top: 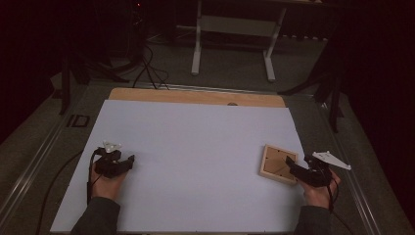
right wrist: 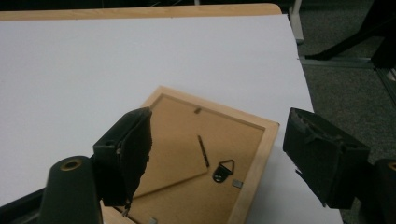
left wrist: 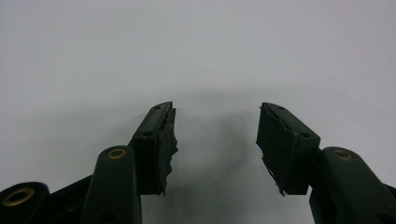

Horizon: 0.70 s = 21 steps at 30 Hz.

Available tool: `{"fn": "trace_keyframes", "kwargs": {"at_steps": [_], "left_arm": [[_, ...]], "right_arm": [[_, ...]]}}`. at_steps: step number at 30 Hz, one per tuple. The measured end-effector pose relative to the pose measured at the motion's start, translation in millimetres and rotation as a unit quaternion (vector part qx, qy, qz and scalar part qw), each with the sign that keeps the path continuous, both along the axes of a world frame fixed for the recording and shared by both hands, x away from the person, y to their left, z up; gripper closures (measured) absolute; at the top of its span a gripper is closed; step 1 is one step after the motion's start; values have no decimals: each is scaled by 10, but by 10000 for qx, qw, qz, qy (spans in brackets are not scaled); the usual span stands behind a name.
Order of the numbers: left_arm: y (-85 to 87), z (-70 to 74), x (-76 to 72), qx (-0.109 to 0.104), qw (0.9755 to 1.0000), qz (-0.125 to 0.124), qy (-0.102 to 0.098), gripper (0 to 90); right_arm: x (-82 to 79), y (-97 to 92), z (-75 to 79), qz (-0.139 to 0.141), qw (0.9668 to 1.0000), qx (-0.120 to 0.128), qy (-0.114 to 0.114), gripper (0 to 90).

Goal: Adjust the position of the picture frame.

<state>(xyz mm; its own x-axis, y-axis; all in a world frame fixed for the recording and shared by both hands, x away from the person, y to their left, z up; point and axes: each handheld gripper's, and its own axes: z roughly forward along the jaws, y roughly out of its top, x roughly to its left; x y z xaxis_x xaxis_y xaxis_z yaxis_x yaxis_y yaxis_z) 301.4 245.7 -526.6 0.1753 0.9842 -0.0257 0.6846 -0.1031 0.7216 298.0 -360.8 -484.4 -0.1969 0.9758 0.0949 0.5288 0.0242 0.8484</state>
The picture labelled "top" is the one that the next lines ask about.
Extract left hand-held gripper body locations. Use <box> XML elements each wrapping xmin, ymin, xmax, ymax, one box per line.
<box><xmin>94</xmin><ymin>140</ymin><xmax>129</xmax><ymax>179</ymax></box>

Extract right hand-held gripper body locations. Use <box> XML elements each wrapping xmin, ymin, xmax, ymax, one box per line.
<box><xmin>301</xmin><ymin>150</ymin><xmax>352</xmax><ymax>188</ymax></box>

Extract metal floor rail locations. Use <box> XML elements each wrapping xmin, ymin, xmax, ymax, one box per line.
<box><xmin>0</xmin><ymin>112</ymin><xmax>72</xmax><ymax>226</ymax></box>
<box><xmin>87</xmin><ymin>81</ymin><xmax>315</xmax><ymax>98</ymax></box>
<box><xmin>317</xmin><ymin>97</ymin><xmax>384</xmax><ymax>235</ymax></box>

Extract wooden picture frame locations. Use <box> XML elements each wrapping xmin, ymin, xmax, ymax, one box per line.
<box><xmin>258</xmin><ymin>144</ymin><xmax>300</xmax><ymax>186</ymax></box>

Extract black floor cables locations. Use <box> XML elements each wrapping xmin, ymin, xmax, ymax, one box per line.
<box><xmin>131</xmin><ymin>44</ymin><xmax>170</xmax><ymax>90</ymax></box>

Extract wooden table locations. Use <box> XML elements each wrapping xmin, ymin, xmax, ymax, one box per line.
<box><xmin>108</xmin><ymin>87</ymin><xmax>287</xmax><ymax>108</ymax></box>

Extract person's right hand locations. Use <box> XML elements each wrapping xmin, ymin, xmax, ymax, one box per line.
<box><xmin>298</xmin><ymin>169</ymin><xmax>342</xmax><ymax>210</ymax></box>

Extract person's left hand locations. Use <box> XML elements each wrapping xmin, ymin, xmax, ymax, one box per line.
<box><xmin>90</xmin><ymin>163</ymin><xmax>128</xmax><ymax>201</ymax></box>

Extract white metal desk frame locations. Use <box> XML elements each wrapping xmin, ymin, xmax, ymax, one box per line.
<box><xmin>175</xmin><ymin>0</ymin><xmax>288</xmax><ymax>82</ymax></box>

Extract black floor socket plate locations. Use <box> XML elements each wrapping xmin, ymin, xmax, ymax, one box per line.
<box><xmin>67</xmin><ymin>114</ymin><xmax>91</xmax><ymax>128</ymax></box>

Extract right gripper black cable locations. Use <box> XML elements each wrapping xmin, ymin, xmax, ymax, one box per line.
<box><xmin>324</xmin><ymin>169</ymin><xmax>355</xmax><ymax>235</ymax></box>

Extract white paper sheet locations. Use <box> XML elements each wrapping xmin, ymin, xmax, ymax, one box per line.
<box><xmin>50</xmin><ymin>99</ymin><xmax>331</xmax><ymax>233</ymax></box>

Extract black floor cable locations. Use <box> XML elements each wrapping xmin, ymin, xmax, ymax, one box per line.
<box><xmin>34</xmin><ymin>150</ymin><xmax>84</xmax><ymax>235</ymax></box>

